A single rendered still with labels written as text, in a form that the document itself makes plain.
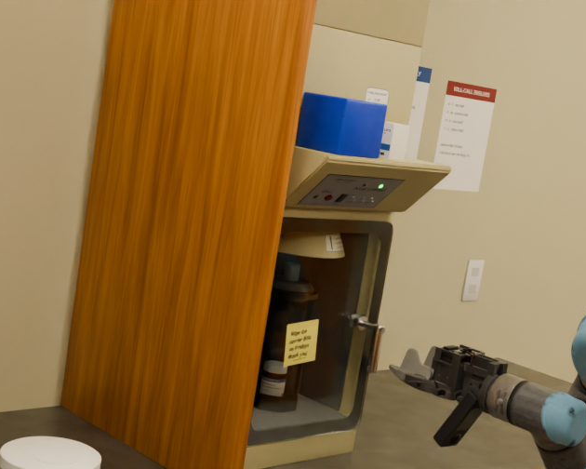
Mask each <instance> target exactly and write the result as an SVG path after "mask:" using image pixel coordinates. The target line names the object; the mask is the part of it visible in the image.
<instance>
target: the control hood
mask: <svg viewBox="0 0 586 469"><path fill-rule="evenodd" d="M451 169H452V168H450V166H445V165H440V164H435V163H431V162H427V161H422V160H418V159H413V158H408V157H405V160H396V159H387V158H382V157H379V158H377V159H375V158H365V157H356V156H347V155H337V154H330V153H325V152H321V151H316V150H312V149H308V148H303V147H299V146H296V145H294V151H293V156H292V162H291V169H290V174H289V180H288V186H287V192H286V203H285V207H290V208H329V209H349V210H369V211H390V212H403V211H406V210H408V209H409V208H410V207H411V206H412V205H414V204H415V203H416V202H417V201H418V200H419V199H421V198H422V197H423V196H424V195H425V194H427V193H428V192H429V191H430V190H431V189H432V188H433V187H434V186H435V185H436V184H437V183H439V182H440V181H441V180H442V179H443V178H445V177H446V176H447V175H448V174H449V173H450V171H451ZM328 174H337V175H349V176H360V177H372V178H383V179H396V180H405V181H404V182H403V183H402V184H401V185H399V186H398V187H397V188H396V189H395V190H394V191H393V192H391V193H390V194H389V195H388V196H387V197H386V198H384V199H383V200H382V201H381V202H380V203H379V204H378V205H376V206H375V207H374V208H351V207H332V206H313V205H297V204H298V203H299V201H300V200H301V199H302V198H303V197H304V196H305V195H307V194H308V193H309V192H310V191H311V190H312V189H313V188H314V187H315V186H316V185H317V184H318V183H319V182H320V181H321V180H323V179H324V178H325V177H326V176H327V175H328Z"/></svg>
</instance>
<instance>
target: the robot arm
mask: <svg viewBox="0 0 586 469"><path fill-rule="evenodd" d="M571 357H572V361H573V364H574V367H575V369H576V371H577V372H578V375H577V377H576V379H575V381H574V382H573V384H572V386H571V387H570V389H569V391H568V393H563V392H557V391H555V390H553V389H550V388H547V387H544V386H541V385H539V384H536V383H533V382H529V381H527V380H524V379H521V378H519V377H516V376H513V375H511V374H508V373H506V372H507V367H508V363H506V362H503V361H500V360H498V359H495V358H492V357H489V356H486V355H485V353H484V352H481V351H479V350H476V349H473V348H471V347H468V346H465V345H462V344H461V345H460V346H459V347H458V346H455V345H449V346H444V347H441V348H440V347H437V346H433V347H432V348H431V349H430V352H429V353H428V355H427V357H426V359H425V362H424V364H422V363H421V362H420V356H419V353H418V351H417V350H416V349H414V348H410V349H408V350H407V352H406V355H405V357H404V360H403V362H402V364H401V367H400V368H399V367H397V366H394V365H389V369H390V370H391V371H392V372H393V373H394V375H395V376H396V377H398V378H399V379H400V380H401V381H403V382H405V383H406V384H408V385H410V386H412V387H414V388H416V389H418V390H421V391H423V392H426V393H430V394H433V395H435V396H438V397H441V398H443V399H447V400H457V402H458V405H457V406H456V407H455V409H454V410H453V411H452V412H451V414H450V415H449V416H448V418H447V419H446V421H445V422H444V423H443V424H442V426H441V427H440V428H439V430H438V431H437V432H436V434H435V435H434V436H433V439H434V440H435V442H436V443H437V444H438V445H439V446H440V447H449V446H456V445H458V443H459V442H460V441H461V439H462V438H463V437H464V435H465V434H466V433H467V432H468V430H469V429H470V428H471V427H472V425H473V424H474V423H475V421H476V420H477V419H478V417H479V416H480V415H481V414H482V412H484V413H487V414H489V415H491V416H492V417H494V418H497V419H499V420H502V421H504V422H507V423H510V424H512V425H514V426H517V427H519V428H522V429H524V430H527V431H528V432H530V433H531V435H532V436H533V439H534V441H535V443H536V445H537V448H538V450H539V454H540V456H541V458H542V462H543V465H544V466H545V468H546V469H586V315H585V316H584V317H583V318H582V320H581V321H580V323H579V327H578V330H577V334H576V336H575V338H574V340H573V342H572V346H571Z"/></svg>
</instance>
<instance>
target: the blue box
mask: <svg viewBox="0 0 586 469"><path fill-rule="evenodd" d="M386 112H387V105H386V104H382V103H376V102H371V101H364V100H354V99H348V98H343V97H337V96H330V95H324V94H318V93H312V92H304V96H303V102H302V107H301V114H300V124H299V131H298V137H297V142H296V145H297V146H299V147H303V148H308V149H312V150H316V151H321V152H325V153H330V154H337V155H347V156H356V157H365V158H375V159H377V158H379V156H380V146H381V140H382V134H383V129H384V123H385V117H386Z"/></svg>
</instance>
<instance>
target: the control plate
mask: <svg viewBox="0 0 586 469"><path fill-rule="evenodd" d="M404 181H405V180H396V179H383V178H372V177H360V176H349V175H337V174H328V175H327V176H326V177H325V178H324V179H323V180H321V181H320V182H319V183H318V184H317V185H316V186H315V187H314V188H313V189H312V190H311V191H310V192H309V193H308V194H307V195H305V196H304V197H303V198H302V199H301V200H300V201H299V203H298V204H297V205H313V206H332V207H351V208H374V207H375V206H376V205H378V204H379V203H380V202H381V201H382V200H383V199H384V198H386V197H387V196H388V195H389V194H390V193H391V192H393V191H394V190H395V189H396V188H397V187H398V186H399V185H401V184H402V183H403V182H404ZM364 183H367V186H365V187H362V185H363V184H364ZM382 184H383V187H381V188H378V187H379V186H380V185H382ZM317 194H318V195H319V196H318V197H317V198H313V197H314V196H315V195H317ZM330 194H331V195H332V196H333V197H332V199H330V200H328V201H326V200H325V197H326V196H328V195H330ZM342 194H348V196H347V197H346V198H345V199H343V200H342V201H341V202H340V203H338V202H334V201H335V200H336V199H338V198H339V197H340V196H341V195H342ZM354 196H355V197H356V198H355V200H354V201H353V200H352V199H351V198H352V197H354ZM362 197H365V201H363V200H361V198H362ZM373 197H374V198H375V199H374V202H372V201H370V200H369V199H371V198H373Z"/></svg>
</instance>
